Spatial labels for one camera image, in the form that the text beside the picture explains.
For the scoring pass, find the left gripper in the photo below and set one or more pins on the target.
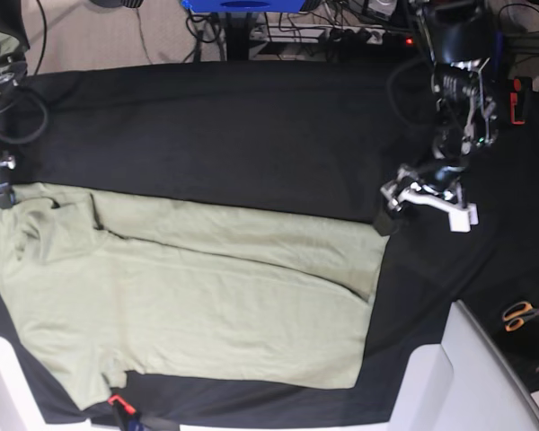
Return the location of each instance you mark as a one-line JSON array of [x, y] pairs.
[[438, 178]]

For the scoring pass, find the red clamp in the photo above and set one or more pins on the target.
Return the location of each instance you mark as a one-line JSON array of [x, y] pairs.
[[116, 400], [517, 103]]

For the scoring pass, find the black table cloth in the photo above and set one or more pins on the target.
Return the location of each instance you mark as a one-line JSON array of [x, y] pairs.
[[302, 139]]

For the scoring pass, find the blue box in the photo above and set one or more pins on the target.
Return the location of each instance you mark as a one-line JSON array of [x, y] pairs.
[[243, 6]]

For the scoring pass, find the white foam block left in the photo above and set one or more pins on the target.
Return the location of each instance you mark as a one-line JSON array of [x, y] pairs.
[[18, 408]]

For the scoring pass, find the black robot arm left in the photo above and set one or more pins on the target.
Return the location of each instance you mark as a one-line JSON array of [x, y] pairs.
[[455, 43]]

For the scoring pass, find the black table leg post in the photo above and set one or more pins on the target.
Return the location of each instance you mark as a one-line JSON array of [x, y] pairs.
[[237, 28]]

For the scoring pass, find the orange handled scissors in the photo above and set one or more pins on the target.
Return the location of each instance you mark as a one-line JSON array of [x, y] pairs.
[[518, 314]]

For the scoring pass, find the white foam block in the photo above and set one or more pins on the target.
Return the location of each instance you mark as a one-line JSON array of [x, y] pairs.
[[18, 408], [462, 383]]

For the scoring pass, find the red clamp bottom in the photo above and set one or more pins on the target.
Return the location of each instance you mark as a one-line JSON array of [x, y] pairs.
[[116, 400]]

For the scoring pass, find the green T-shirt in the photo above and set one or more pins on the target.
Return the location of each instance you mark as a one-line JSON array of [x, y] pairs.
[[100, 284]]

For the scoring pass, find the white power strip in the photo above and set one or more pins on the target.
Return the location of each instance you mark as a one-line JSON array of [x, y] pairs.
[[312, 33]]

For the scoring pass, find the white foam block right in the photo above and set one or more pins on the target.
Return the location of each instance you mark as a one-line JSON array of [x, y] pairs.
[[462, 383]]

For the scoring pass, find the red clamp right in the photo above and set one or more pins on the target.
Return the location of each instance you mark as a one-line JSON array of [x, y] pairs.
[[517, 103]]

